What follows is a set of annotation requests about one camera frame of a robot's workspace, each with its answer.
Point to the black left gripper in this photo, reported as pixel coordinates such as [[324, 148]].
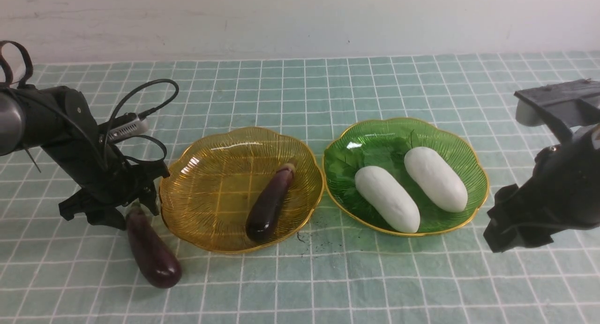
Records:
[[59, 121]]

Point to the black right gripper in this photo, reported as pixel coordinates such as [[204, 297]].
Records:
[[562, 194]]

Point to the purple eggplant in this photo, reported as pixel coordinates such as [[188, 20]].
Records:
[[157, 263], [263, 217]]

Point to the white radish with leaves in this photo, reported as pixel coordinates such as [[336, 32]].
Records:
[[437, 180], [367, 187]]

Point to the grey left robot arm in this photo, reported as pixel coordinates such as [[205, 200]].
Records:
[[9, 123]]

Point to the amber glass plate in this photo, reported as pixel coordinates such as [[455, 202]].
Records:
[[218, 178]]

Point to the green glass plate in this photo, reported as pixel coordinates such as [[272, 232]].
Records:
[[384, 143]]

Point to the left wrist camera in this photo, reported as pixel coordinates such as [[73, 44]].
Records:
[[123, 127]]

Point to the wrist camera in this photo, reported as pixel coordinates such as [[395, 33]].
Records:
[[123, 127], [560, 107]]

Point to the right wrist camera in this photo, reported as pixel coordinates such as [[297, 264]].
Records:
[[560, 107]]

